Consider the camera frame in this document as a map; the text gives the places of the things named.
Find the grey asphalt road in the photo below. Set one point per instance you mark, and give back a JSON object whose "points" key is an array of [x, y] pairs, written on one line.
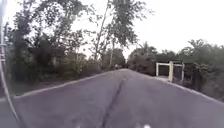
{"points": [[140, 100]]}

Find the robot's own part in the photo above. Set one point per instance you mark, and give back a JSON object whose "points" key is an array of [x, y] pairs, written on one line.
{"points": [[146, 126]]}

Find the gate with pale posts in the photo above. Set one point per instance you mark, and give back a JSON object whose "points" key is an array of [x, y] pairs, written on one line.
{"points": [[171, 71]]}

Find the pale concrete road edge strip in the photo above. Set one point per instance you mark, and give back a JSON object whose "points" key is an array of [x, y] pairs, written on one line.
{"points": [[56, 86]]}

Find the row of trees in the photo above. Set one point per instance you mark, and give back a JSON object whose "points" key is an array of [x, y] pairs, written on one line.
{"points": [[203, 60], [43, 50]]}

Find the dirt verge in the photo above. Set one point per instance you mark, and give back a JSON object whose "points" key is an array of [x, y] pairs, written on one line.
{"points": [[30, 86]]}

